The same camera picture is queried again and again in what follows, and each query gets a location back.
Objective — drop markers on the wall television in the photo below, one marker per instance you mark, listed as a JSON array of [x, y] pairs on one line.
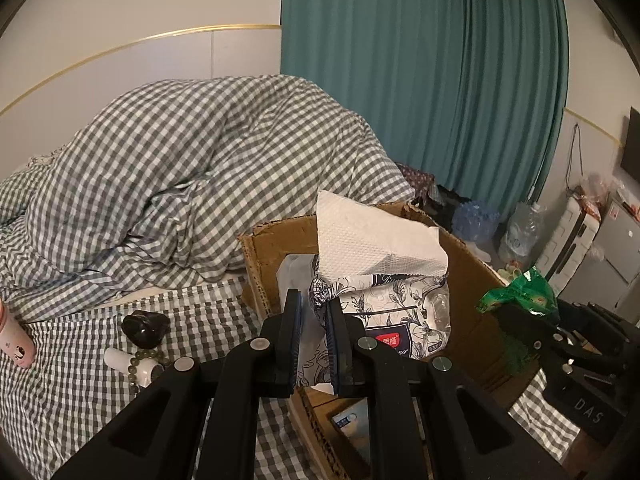
[[632, 150]]

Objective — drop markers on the grey checkered sheet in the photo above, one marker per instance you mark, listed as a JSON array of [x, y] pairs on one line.
[[75, 410]]

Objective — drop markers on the cardboard box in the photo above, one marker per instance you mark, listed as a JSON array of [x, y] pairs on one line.
[[470, 280]]

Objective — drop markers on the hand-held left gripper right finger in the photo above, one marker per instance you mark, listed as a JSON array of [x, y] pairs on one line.
[[336, 340]]

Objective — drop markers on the small white bottle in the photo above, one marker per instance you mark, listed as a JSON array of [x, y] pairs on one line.
[[120, 360]]

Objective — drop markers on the white suitcase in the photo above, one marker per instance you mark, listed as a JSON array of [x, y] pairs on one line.
[[565, 240]]

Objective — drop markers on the floral tissue pack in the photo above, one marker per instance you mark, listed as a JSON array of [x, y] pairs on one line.
[[390, 305]]

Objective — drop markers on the grey cabinet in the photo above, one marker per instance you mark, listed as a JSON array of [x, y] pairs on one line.
[[615, 250]]

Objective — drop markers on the grey checkered duvet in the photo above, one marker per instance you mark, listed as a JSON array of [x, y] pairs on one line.
[[200, 160]]

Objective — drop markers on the green foil packet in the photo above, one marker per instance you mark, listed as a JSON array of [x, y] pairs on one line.
[[525, 295]]

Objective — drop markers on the dark floral bag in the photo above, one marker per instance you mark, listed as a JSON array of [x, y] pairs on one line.
[[417, 180]]

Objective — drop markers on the black glossy object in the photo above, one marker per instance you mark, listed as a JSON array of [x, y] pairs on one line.
[[145, 330]]

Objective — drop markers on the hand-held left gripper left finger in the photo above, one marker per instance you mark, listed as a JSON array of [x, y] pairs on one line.
[[295, 320]]

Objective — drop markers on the large water jug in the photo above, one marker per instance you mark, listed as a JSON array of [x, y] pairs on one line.
[[520, 235]]

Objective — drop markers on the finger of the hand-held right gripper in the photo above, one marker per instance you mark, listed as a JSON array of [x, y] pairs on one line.
[[530, 332], [595, 320]]

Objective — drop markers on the black bag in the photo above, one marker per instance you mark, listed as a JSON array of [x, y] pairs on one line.
[[442, 205]]

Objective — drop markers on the teal curtain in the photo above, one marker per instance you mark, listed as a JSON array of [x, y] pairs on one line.
[[400, 85]]

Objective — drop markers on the pink cartoon bottle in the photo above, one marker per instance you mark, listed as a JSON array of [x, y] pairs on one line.
[[15, 340]]

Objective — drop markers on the blue white packet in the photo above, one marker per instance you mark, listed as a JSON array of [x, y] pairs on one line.
[[347, 422]]

